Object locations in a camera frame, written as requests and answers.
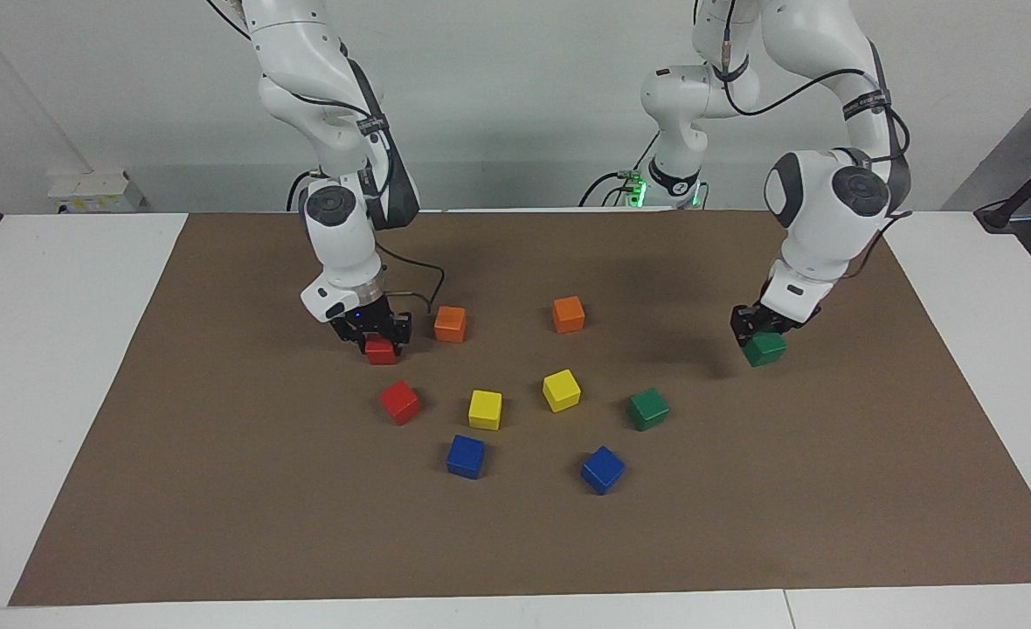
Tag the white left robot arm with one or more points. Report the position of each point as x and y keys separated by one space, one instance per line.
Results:
x=830 y=218

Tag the black stand with pole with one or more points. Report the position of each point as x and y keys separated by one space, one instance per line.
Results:
x=1000 y=214

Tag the red wooden cube block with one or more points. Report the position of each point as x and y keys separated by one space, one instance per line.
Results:
x=382 y=352
x=400 y=403

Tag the orange wooden cube block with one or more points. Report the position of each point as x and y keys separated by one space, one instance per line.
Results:
x=450 y=324
x=568 y=314

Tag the white wall socket box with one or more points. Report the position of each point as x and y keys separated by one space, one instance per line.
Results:
x=96 y=188

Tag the blue wooden cube block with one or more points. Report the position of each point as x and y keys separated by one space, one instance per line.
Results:
x=465 y=457
x=602 y=470

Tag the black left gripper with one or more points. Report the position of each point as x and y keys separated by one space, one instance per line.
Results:
x=764 y=321

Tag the brown table mat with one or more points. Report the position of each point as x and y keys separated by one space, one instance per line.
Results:
x=218 y=507

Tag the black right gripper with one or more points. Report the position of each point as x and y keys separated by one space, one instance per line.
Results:
x=371 y=319

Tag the yellow wooden cube block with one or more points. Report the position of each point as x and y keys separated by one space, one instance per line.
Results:
x=561 y=390
x=485 y=410

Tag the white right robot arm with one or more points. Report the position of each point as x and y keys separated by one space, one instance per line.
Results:
x=341 y=236

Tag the green wooden cube block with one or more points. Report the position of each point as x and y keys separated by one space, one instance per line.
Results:
x=647 y=410
x=764 y=350

